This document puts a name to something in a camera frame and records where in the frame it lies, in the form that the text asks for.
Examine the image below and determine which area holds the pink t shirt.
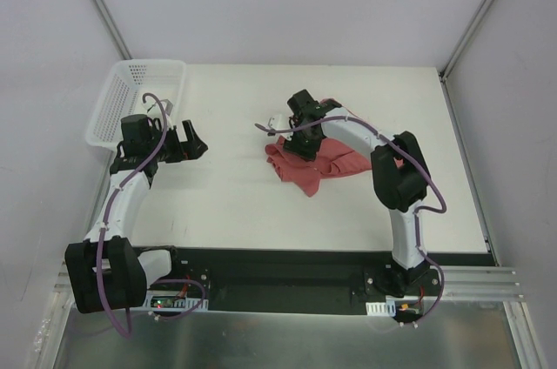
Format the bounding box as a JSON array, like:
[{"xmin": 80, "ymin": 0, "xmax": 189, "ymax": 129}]
[{"xmin": 265, "ymin": 134, "xmax": 372, "ymax": 197}]

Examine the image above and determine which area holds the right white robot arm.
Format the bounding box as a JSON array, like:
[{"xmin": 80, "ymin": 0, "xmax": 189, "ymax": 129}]
[{"xmin": 285, "ymin": 90, "xmax": 431, "ymax": 298}]

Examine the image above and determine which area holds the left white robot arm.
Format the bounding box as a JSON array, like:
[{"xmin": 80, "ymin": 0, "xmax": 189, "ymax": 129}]
[{"xmin": 64, "ymin": 114, "xmax": 208, "ymax": 313}]

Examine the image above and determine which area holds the white plastic basket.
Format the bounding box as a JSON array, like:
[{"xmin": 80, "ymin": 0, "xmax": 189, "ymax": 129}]
[{"xmin": 85, "ymin": 59, "xmax": 187, "ymax": 151}]

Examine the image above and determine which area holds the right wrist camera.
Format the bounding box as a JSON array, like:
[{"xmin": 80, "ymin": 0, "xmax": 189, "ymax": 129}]
[{"xmin": 267, "ymin": 114, "xmax": 291, "ymax": 136}]

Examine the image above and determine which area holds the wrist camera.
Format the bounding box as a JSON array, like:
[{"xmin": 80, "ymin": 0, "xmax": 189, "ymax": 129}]
[
  {"xmin": 135, "ymin": 99, "xmax": 174, "ymax": 127},
  {"xmin": 267, "ymin": 114, "xmax": 291, "ymax": 136}
]

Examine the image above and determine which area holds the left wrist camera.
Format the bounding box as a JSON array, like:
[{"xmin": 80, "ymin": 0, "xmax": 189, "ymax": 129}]
[{"xmin": 135, "ymin": 99, "xmax": 174, "ymax": 127}]

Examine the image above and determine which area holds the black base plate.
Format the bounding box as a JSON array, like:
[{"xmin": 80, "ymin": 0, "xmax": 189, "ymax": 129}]
[{"xmin": 143, "ymin": 246, "xmax": 443, "ymax": 313}]

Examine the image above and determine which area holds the left white cable duct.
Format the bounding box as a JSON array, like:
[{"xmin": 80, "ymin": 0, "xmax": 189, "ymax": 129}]
[{"xmin": 141, "ymin": 292, "xmax": 209, "ymax": 312}]

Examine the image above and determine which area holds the white cable duct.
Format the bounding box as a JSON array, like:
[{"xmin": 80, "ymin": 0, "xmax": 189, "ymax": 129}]
[
  {"xmin": 141, "ymin": 292, "xmax": 209, "ymax": 312},
  {"xmin": 366, "ymin": 300, "xmax": 396, "ymax": 318}
]

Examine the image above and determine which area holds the right white cable duct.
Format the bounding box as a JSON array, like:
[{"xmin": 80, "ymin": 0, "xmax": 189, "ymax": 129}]
[{"xmin": 366, "ymin": 300, "xmax": 396, "ymax": 318}]

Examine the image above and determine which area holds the aluminium rail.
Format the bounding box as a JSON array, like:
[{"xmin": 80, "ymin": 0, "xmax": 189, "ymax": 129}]
[{"xmin": 54, "ymin": 268, "xmax": 523, "ymax": 300}]

